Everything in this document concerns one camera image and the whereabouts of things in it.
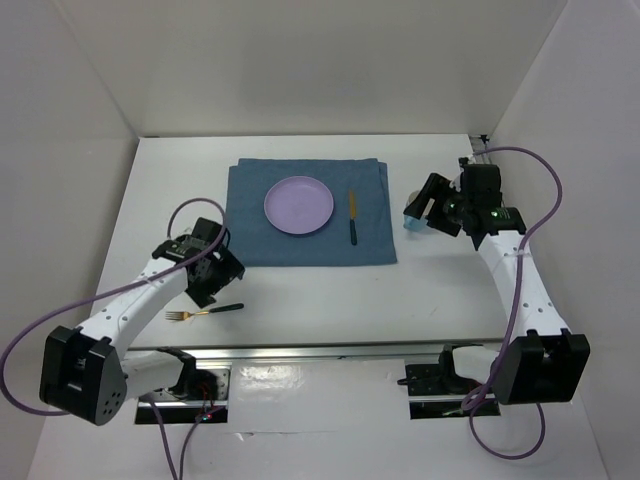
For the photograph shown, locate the aluminium rail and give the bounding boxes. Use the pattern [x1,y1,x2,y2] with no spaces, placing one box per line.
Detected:
[469,134,492,164]
[124,335,501,364]

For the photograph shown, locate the gold knife green handle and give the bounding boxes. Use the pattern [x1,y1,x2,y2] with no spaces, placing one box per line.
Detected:
[348,189,358,246]

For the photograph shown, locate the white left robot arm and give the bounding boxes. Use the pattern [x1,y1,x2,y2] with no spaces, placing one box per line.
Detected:
[39,218,245,426]

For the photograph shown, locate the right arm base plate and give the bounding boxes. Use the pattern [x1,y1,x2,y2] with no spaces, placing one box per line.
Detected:
[396,356,480,420]

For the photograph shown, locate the aluminium right side rail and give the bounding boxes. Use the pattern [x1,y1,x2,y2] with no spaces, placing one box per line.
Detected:
[469,134,492,164]

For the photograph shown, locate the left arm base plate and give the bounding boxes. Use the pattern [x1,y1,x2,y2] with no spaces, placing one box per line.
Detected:
[149,361,231,425]

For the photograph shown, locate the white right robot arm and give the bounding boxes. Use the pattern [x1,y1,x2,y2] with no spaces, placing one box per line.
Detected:
[403,164,590,411]

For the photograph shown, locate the light blue cup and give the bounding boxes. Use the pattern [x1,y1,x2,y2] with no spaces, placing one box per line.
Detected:
[403,190,427,233]

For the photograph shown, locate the aluminium front rail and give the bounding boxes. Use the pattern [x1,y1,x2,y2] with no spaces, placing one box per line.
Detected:
[124,335,501,364]

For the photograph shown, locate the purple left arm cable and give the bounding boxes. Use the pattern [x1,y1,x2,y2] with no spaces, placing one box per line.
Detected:
[0,197,234,480]

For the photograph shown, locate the lilac plastic plate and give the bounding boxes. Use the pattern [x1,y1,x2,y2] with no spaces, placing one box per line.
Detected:
[264,176,334,235]

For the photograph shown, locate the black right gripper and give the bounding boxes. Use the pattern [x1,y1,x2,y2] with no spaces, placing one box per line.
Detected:
[403,172,472,237]

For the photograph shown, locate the gold fork green handle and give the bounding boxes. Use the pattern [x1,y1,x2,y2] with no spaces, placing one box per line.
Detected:
[165,303,245,322]

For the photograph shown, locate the blue cloth placemat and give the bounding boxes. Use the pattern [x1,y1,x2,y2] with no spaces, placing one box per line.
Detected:
[226,158,397,267]

